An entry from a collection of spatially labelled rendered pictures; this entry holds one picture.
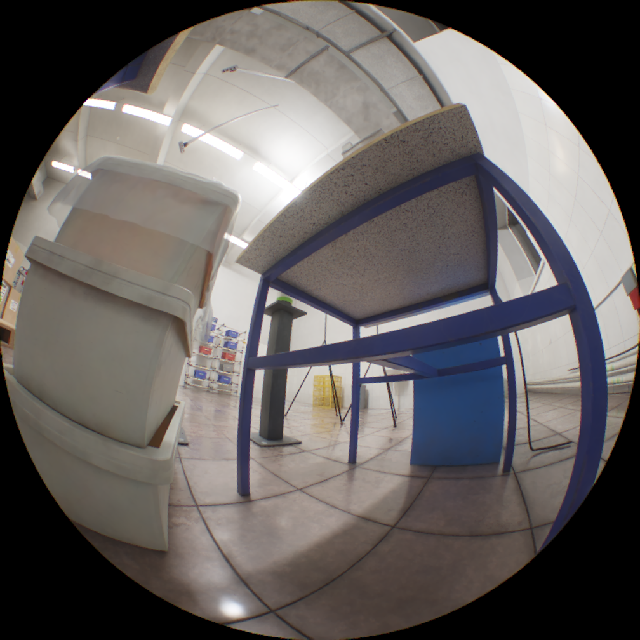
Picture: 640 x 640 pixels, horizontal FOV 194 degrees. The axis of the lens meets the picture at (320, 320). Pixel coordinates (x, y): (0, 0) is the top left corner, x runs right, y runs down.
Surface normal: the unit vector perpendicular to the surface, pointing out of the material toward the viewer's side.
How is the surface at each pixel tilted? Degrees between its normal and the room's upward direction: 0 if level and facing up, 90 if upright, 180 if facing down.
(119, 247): 96
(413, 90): 180
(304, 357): 90
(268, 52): 178
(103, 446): 90
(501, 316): 90
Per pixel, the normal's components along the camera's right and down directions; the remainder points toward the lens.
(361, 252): -0.05, 0.92
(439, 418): -0.70, -0.30
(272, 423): 0.70, -0.23
